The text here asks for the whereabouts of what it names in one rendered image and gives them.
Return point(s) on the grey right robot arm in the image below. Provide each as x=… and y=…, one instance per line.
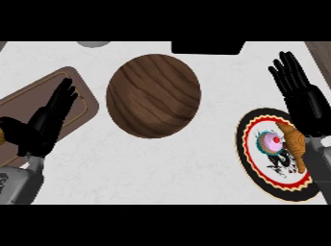
x=328, y=169

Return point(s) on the brown wooden bowl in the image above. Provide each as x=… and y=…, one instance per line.
x=153, y=96

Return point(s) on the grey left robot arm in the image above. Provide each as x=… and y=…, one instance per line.
x=13, y=184

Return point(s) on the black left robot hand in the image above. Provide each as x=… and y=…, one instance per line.
x=44, y=126

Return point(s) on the grey round object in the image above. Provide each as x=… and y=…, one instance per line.
x=93, y=44

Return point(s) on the brown croissant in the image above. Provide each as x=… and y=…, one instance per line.
x=294, y=144

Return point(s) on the brown cutting board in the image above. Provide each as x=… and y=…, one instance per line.
x=10, y=115

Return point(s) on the pink frosted cupcake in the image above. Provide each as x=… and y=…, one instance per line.
x=272, y=142

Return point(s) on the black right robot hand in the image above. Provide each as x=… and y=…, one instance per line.
x=309, y=99

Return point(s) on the patterned black red plate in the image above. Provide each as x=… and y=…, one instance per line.
x=252, y=160

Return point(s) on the black appliance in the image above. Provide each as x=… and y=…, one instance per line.
x=207, y=47

